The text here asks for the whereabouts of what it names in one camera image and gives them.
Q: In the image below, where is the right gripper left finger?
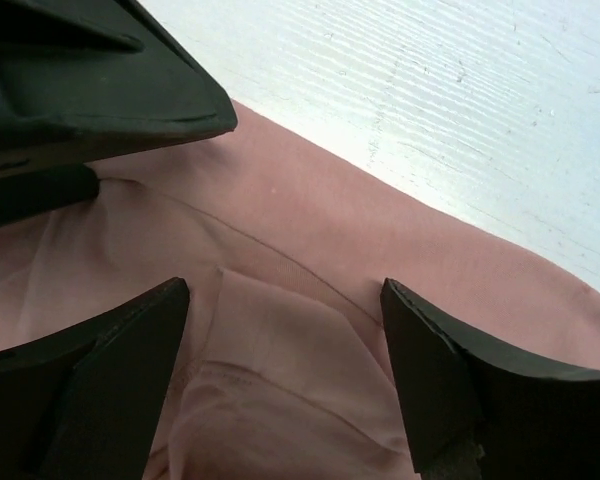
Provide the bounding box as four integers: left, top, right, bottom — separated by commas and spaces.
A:
0, 278, 189, 480

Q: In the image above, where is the pink t shirt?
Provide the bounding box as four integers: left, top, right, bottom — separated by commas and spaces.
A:
0, 106, 600, 479

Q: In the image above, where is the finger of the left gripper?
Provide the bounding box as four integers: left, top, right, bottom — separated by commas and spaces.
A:
0, 164, 100, 227
0, 1, 237, 170

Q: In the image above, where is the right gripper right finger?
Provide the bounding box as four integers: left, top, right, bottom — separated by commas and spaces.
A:
380, 279, 600, 480

